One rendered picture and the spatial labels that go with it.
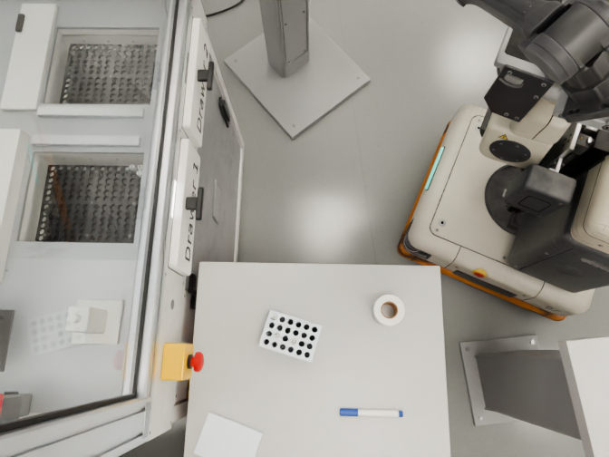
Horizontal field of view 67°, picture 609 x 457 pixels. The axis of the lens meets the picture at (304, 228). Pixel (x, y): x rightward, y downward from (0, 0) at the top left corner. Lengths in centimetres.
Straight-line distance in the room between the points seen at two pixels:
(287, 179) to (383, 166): 42
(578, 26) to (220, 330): 89
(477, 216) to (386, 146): 55
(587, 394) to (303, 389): 63
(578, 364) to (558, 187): 43
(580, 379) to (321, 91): 149
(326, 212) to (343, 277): 86
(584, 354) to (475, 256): 58
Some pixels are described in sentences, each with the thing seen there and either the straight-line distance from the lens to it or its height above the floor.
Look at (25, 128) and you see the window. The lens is 59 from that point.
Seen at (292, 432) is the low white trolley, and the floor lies 76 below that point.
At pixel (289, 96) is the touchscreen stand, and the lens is 212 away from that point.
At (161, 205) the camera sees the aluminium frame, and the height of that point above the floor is 99.
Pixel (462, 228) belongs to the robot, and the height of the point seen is 28.
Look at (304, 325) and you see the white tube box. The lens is 109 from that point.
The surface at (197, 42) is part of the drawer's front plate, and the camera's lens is 119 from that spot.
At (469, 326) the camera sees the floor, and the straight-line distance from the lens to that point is 195.
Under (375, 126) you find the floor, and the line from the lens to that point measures 210.
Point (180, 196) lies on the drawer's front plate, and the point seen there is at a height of 93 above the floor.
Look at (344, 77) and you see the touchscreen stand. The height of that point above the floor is 3.
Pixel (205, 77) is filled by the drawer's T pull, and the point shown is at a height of 91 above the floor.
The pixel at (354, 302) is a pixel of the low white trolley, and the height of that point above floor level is 76.
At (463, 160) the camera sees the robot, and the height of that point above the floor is 28.
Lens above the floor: 185
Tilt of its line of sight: 75 degrees down
